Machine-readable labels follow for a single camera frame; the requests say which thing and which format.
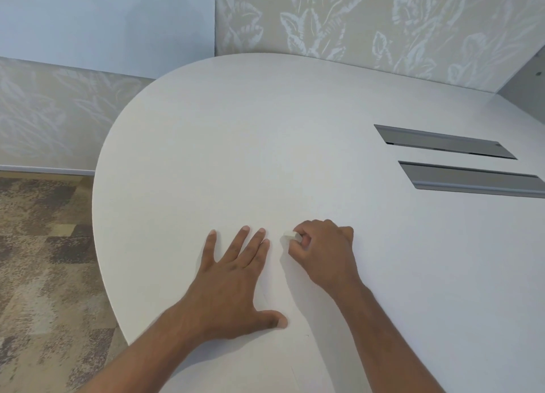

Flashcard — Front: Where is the person's right forearm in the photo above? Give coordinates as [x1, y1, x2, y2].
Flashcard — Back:
[334, 278, 447, 393]

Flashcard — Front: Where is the person's left hand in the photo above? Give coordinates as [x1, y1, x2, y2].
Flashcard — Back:
[181, 226, 289, 343]

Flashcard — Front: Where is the grey table cable flap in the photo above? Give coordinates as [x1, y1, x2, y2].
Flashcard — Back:
[398, 160, 545, 199]
[374, 124, 518, 160]

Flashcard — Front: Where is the person's right hand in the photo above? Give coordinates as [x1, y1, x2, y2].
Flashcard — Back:
[288, 219, 363, 300]

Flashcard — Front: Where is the person's left forearm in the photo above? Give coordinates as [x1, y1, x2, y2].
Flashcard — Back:
[79, 308, 213, 393]

